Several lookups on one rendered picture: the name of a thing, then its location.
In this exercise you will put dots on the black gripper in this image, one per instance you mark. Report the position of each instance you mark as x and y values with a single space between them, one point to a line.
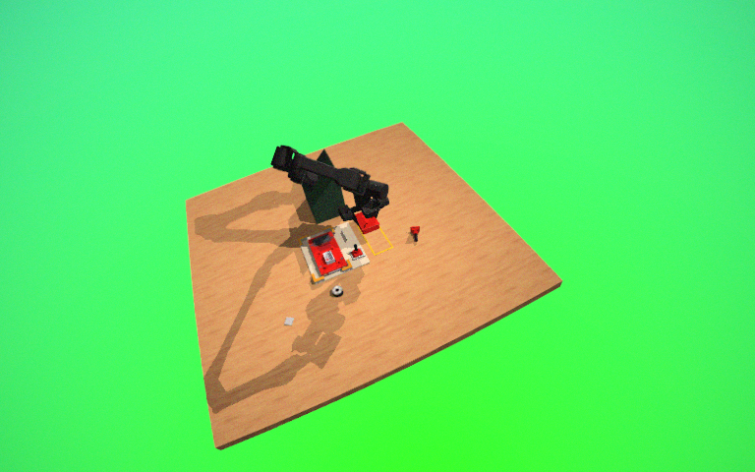
347 213

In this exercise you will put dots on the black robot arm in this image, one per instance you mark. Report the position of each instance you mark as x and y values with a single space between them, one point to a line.
302 169

